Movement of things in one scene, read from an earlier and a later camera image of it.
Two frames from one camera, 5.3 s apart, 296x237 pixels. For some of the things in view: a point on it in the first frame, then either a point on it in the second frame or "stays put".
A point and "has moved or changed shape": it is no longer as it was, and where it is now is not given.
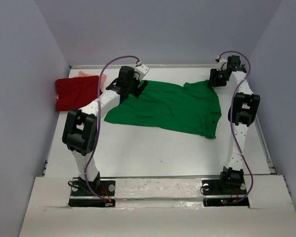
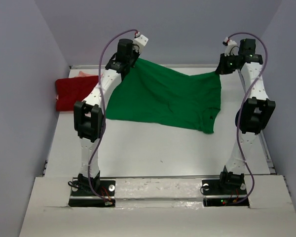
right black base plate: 215,195 stays put
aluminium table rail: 149,66 stays put
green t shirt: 194,106 has moved or changed shape
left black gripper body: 132,86 -> 132,58
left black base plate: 81,195 stays put
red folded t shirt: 75,93 stays put
